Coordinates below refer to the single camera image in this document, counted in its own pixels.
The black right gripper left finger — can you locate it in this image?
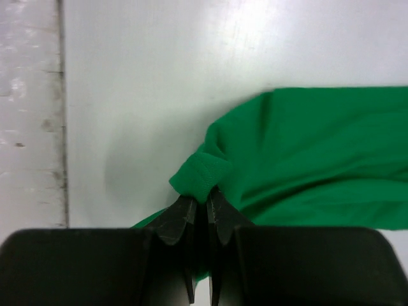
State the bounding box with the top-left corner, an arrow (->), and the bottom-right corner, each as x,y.
1,197 -> 197,305

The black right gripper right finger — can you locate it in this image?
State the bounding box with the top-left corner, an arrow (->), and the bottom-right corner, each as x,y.
206,189 -> 407,305

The green t shirt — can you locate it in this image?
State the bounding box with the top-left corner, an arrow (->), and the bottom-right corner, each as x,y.
129,85 -> 408,283

